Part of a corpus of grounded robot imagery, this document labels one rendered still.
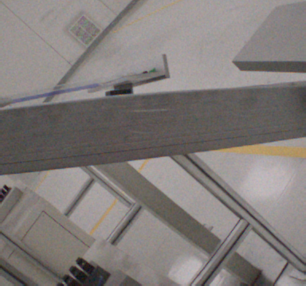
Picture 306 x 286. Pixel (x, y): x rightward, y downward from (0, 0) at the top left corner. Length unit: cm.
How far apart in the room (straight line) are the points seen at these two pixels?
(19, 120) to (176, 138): 16
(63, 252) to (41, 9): 718
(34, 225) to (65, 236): 13
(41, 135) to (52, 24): 844
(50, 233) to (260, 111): 151
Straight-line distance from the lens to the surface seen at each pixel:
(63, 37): 891
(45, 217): 200
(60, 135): 49
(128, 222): 205
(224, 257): 142
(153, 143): 52
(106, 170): 145
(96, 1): 919
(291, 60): 117
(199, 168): 134
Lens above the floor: 105
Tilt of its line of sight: 18 degrees down
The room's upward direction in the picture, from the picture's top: 48 degrees counter-clockwise
